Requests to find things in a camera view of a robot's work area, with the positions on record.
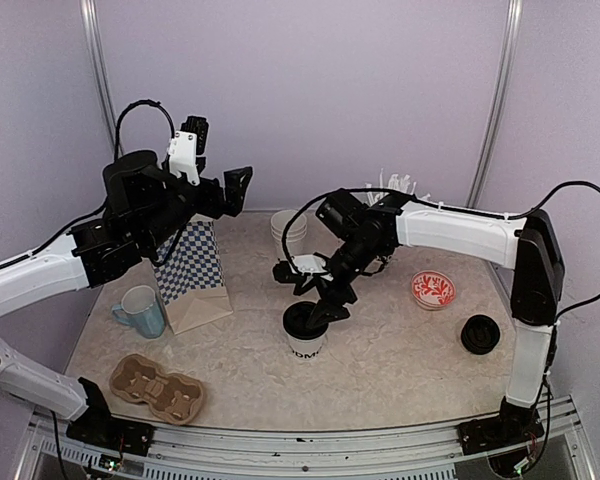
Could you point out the blue checkered paper bag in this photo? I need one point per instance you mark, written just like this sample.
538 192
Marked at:
191 283

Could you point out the black cup holding straws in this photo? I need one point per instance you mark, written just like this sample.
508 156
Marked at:
385 258

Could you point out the blue ceramic mug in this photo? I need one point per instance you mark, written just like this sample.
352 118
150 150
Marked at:
141 309

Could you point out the red floral bowl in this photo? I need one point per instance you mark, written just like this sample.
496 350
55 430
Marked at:
433 290

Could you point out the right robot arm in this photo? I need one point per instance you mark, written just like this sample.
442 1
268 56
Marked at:
524 243

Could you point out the left aluminium corner post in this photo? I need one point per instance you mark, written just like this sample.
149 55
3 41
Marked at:
90 21

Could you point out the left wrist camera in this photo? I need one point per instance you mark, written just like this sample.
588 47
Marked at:
185 152

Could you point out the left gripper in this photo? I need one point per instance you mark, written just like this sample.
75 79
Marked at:
234 194

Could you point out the white paper coffee cup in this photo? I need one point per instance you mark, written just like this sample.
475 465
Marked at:
306 347

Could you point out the black coffee cup lid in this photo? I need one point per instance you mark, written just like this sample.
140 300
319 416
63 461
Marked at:
295 321

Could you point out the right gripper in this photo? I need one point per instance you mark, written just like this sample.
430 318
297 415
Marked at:
327 290

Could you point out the aluminium corner post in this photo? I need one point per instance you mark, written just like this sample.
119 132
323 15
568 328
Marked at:
497 107
90 21

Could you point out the brown cardboard cup carrier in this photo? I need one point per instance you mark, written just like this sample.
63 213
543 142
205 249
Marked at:
173 398

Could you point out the stack of black lids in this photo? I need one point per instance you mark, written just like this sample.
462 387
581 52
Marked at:
480 334

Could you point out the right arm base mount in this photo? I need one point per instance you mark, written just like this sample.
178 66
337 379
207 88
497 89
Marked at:
478 436

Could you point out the right aluminium corner post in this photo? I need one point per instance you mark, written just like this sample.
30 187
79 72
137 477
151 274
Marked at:
497 107

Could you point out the stack of white paper cups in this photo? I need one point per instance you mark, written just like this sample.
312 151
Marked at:
296 233

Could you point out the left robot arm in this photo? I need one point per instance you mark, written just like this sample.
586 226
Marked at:
148 201

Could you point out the aluminium front frame rail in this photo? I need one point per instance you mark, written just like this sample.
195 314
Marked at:
427 451

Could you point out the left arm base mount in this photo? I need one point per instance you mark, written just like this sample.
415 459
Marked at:
113 433

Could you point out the bundle of wrapped white straws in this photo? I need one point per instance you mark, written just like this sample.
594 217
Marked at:
403 183

